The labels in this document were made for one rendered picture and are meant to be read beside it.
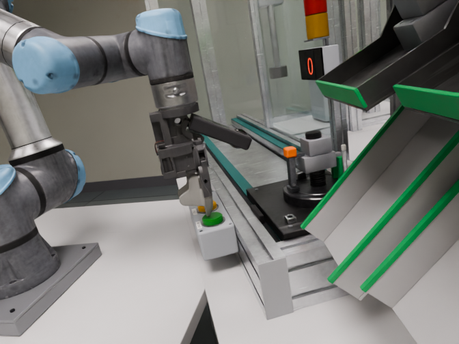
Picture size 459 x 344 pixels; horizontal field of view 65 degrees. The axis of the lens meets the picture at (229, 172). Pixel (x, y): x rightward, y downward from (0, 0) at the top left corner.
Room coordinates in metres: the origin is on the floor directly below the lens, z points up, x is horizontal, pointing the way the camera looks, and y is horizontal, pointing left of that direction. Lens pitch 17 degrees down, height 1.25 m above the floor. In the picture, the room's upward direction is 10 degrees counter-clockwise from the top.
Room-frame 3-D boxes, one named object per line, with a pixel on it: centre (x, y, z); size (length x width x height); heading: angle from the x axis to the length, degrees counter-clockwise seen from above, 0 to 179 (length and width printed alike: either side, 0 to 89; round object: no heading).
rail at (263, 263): (0.91, 0.03, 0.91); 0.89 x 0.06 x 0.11; 9
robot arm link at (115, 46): (0.67, 0.17, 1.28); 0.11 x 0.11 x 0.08; 64
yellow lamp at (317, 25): (0.87, -0.25, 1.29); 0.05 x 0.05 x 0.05
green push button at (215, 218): (0.64, 0.05, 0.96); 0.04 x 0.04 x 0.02
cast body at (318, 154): (0.66, -0.18, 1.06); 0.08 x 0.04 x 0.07; 99
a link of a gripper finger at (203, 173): (0.62, 0.05, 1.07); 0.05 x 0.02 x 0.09; 9
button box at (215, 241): (0.71, 0.06, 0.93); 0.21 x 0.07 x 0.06; 9
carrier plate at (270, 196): (0.66, -0.17, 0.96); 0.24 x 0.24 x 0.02; 9
